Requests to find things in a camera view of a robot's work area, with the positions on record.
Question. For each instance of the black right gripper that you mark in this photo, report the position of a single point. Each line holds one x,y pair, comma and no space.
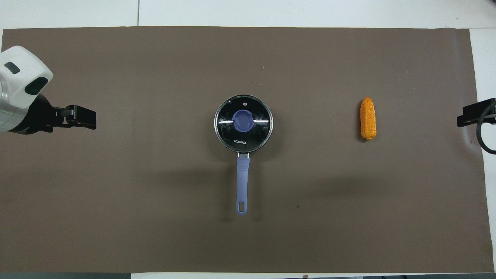
490,112

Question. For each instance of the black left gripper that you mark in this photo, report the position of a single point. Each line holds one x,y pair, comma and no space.
42,118

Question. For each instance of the orange corn cob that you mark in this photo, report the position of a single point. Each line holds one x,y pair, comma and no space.
368,120

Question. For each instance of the glass lid with blue knob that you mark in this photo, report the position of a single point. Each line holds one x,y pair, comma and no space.
243,120

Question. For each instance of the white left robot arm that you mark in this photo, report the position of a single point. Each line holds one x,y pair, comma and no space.
19,77

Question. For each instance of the brown table mat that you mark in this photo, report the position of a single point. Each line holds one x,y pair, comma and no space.
155,213

